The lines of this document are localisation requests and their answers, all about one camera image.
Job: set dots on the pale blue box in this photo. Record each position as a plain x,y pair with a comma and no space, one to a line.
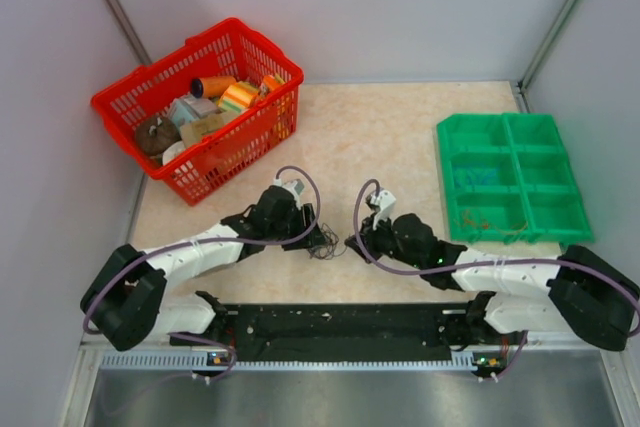
187,109

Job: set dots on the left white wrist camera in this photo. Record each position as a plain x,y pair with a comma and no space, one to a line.
294,187

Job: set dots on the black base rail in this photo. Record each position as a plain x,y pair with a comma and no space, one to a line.
351,332

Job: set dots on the green compartment tray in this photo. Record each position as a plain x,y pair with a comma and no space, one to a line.
507,178

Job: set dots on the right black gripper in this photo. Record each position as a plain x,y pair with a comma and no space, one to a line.
370,236

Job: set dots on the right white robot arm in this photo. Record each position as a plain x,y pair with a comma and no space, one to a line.
577,292

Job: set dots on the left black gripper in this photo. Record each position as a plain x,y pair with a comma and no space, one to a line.
298,215

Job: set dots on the yellow striped sponge pack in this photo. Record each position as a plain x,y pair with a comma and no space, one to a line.
239,97

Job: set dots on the orange snack packet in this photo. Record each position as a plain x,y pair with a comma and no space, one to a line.
270,83

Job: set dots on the white round lid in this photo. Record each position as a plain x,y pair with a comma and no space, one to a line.
172,152

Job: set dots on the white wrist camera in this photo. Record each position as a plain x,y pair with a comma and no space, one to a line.
294,187
381,203

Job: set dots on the red plastic shopping basket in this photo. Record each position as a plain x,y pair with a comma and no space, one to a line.
230,47

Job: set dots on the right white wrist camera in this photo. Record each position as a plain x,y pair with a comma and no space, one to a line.
381,203

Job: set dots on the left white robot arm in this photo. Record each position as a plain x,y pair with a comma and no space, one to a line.
128,301

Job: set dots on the brown round bun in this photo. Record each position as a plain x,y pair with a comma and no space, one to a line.
155,135

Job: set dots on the brown cardboard box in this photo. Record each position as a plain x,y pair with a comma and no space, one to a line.
193,132

